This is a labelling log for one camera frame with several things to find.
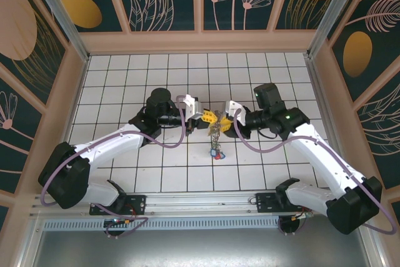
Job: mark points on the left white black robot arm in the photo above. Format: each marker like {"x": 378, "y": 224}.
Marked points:
{"x": 106, "y": 142}

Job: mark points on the blue capped key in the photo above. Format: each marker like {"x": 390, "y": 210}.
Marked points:
{"x": 214, "y": 153}

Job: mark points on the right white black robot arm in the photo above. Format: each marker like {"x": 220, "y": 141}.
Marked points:
{"x": 318, "y": 154}

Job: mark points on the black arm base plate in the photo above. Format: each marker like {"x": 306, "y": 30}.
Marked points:
{"x": 137, "y": 203}
{"x": 264, "y": 201}

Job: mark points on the silver metal loop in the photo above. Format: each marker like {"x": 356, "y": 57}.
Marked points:
{"x": 251, "y": 199}

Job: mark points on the yellow power connector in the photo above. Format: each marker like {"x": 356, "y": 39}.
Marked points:
{"x": 126, "y": 222}
{"x": 295, "y": 218}

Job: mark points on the aluminium frame post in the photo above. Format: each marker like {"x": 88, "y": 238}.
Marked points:
{"x": 331, "y": 17}
{"x": 62, "y": 17}

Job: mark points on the aluminium side rail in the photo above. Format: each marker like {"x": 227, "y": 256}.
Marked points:
{"x": 317, "y": 85}

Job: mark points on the red capped key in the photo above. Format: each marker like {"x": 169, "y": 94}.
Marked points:
{"x": 220, "y": 156}

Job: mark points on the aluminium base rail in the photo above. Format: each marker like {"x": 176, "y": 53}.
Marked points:
{"x": 200, "y": 201}

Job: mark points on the silver keyring key bunch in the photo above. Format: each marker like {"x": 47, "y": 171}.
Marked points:
{"x": 216, "y": 137}

